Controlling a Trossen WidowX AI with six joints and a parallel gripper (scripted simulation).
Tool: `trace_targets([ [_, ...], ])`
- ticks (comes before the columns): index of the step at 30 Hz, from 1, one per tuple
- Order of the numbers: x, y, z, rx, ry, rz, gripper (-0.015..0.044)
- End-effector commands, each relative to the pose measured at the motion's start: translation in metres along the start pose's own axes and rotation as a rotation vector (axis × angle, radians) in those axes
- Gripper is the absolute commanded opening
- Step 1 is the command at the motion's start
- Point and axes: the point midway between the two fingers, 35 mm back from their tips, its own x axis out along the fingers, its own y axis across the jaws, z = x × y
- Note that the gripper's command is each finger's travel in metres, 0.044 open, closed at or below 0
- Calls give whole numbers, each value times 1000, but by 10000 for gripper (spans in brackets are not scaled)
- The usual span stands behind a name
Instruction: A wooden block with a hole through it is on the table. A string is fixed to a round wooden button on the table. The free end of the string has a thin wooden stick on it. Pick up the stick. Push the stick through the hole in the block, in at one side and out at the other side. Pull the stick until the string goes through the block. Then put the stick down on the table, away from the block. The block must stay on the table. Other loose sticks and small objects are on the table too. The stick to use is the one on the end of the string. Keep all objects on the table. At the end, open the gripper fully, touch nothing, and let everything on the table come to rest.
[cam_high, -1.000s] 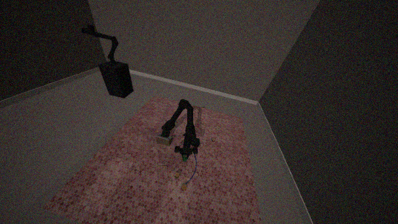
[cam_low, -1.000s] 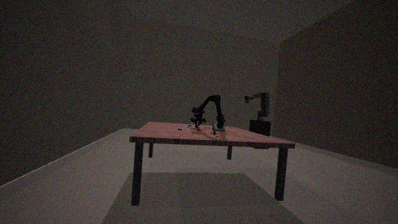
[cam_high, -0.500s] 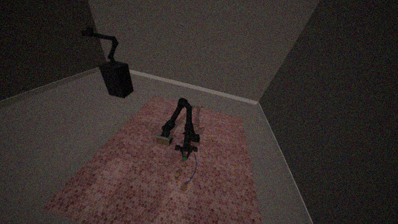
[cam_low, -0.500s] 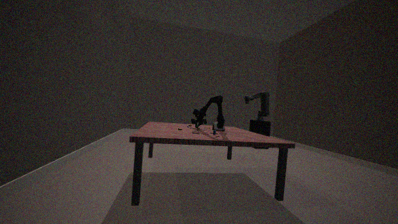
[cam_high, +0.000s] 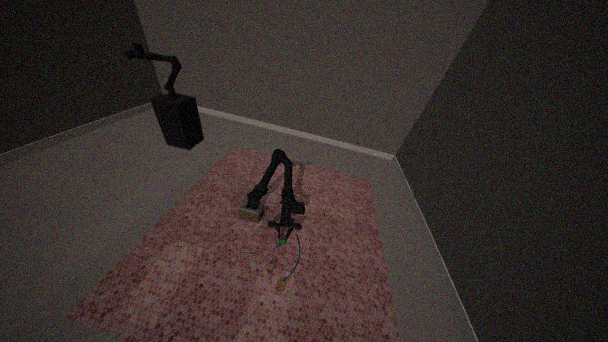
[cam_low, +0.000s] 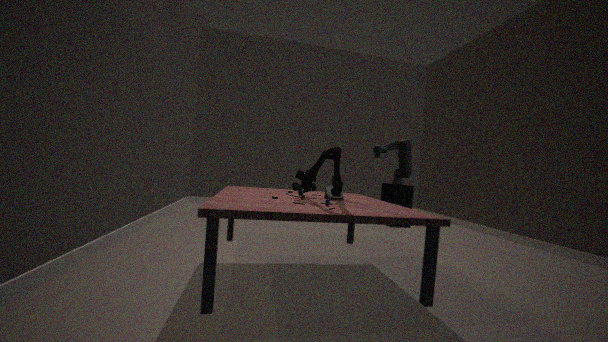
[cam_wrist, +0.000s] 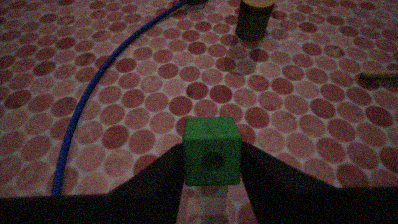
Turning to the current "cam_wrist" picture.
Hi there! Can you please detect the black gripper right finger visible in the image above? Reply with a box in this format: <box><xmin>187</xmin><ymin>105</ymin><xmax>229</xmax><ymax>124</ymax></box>
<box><xmin>241</xmin><ymin>141</ymin><xmax>398</xmax><ymax>224</ymax></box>

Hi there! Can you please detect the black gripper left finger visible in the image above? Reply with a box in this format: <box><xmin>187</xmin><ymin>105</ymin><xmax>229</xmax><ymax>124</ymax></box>
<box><xmin>0</xmin><ymin>143</ymin><xmax>184</xmax><ymax>224</ymax></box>

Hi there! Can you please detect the green block with hole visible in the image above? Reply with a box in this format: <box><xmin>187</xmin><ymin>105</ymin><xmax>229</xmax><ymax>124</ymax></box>
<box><xmin>182</xmin><ymin>116</ymin><xmax>242</xmax><ymax>186</ymax></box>

